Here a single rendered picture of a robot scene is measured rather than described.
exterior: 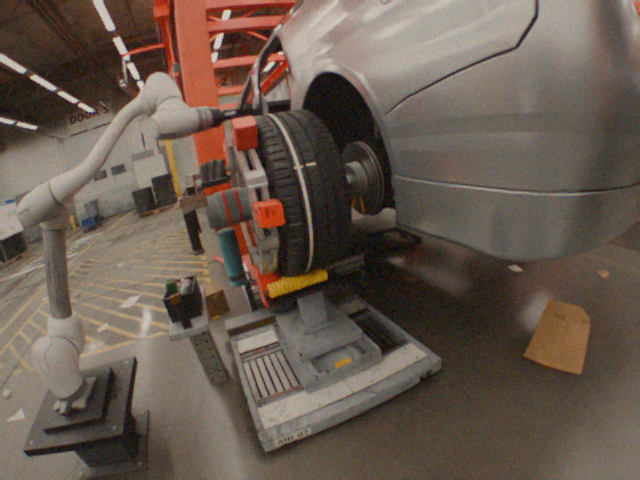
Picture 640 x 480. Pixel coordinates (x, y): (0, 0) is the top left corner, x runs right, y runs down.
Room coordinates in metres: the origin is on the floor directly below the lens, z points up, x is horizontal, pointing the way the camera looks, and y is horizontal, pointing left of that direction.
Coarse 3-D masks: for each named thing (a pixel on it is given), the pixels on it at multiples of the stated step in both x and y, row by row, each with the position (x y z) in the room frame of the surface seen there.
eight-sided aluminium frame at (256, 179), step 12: (228, 144) 1.20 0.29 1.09; (228, 156) 1.30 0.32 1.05; (240, 156) 0.99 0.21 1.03; (252, 156) 1.00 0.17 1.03; (240, 168) 1.00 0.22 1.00; (252, 180) 0.93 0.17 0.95; (264, 180) 0.94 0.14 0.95; (252, 192) 0.93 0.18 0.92; (264, 192) 0.94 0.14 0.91; (252, 228) 1.36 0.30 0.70; (264, 240) 0.93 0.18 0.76; (276, 240) 0.94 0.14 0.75; (252, 252) 1.25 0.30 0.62; (264, 252) 0.95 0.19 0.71; (276, 252) 0.98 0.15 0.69; (264, 264) 1.01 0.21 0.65; (276, 264) 1.05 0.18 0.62
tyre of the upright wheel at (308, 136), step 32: (288, 128) 1.04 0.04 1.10; (320, 128) 1.05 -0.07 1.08; (288, 160) 0.95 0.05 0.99; (320, 160) 0.97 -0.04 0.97; (288, 192) 0.91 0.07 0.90; (320, 192) 0.94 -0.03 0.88; (288, 224) 0.91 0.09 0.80; (320, 224) 0.94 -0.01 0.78; (288, 256) 0.96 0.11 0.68; (320, 256) 1.00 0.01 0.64
